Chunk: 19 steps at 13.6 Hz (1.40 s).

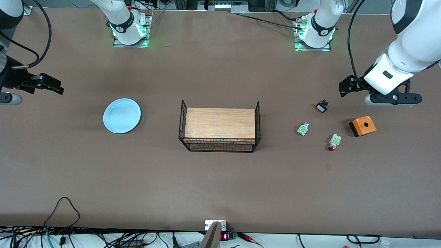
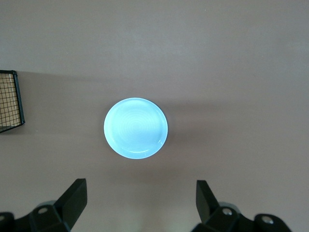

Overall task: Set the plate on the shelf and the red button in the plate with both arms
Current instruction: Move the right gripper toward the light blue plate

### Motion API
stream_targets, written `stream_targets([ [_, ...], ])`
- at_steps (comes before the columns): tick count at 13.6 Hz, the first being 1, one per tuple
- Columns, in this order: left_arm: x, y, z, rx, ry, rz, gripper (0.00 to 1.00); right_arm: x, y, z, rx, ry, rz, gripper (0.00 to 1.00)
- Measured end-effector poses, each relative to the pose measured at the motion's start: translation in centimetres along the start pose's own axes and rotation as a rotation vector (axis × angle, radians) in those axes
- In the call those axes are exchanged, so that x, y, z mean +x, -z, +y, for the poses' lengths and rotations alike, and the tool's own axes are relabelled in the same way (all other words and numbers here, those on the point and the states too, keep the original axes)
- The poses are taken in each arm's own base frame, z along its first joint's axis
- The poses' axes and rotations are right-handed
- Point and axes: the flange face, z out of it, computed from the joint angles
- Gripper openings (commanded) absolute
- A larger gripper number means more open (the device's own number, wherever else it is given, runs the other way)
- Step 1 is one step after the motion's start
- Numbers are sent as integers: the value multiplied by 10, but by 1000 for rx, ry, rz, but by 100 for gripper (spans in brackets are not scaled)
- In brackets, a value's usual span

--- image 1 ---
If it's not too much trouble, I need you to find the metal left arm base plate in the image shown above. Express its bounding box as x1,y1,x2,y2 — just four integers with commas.
294,17,332,52

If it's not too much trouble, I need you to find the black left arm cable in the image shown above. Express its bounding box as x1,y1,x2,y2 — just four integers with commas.
347,0,367,86

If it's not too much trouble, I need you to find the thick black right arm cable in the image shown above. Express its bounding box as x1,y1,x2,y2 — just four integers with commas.
12,0,53,69

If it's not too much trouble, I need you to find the orange button enclosure box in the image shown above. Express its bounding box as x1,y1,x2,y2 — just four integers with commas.
349,115,377,137

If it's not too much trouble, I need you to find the black coiled cable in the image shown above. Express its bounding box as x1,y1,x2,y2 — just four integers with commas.
346,234,381,245

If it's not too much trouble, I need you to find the silver stand bracket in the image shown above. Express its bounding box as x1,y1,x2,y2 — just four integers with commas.
205,220,227,231

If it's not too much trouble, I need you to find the red clip lead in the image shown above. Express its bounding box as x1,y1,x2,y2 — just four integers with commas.
237,232,264,248

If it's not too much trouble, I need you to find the light blue round plate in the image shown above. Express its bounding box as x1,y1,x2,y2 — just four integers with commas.
103,98,142,134

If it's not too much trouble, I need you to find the aluminium frame structure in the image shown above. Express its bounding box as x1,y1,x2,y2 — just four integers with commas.
175,0,278,14

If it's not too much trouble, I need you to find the black cable across table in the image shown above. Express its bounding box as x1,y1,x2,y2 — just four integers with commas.
237,13,304,30

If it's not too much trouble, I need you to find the black power adapter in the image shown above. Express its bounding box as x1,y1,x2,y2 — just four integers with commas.
119,239,145,248

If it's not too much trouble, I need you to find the wooden board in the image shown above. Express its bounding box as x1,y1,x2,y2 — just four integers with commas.
185,107,256,151

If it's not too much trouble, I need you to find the grey camera stand bar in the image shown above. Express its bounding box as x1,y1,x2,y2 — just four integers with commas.
199,221,221,248

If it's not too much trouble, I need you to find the red push button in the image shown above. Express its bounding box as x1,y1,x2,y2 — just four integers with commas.
328,134,342,152

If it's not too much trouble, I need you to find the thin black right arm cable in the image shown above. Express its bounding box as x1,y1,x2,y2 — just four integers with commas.
0,31,41,68

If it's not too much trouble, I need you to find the black wire basket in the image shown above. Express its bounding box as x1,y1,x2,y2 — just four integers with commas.
178,100,261,153

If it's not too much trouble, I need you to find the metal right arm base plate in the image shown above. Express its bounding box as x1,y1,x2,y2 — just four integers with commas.
113,14,152,48

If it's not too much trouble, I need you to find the black looped cable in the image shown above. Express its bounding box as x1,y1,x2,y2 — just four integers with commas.
44,197,81,229

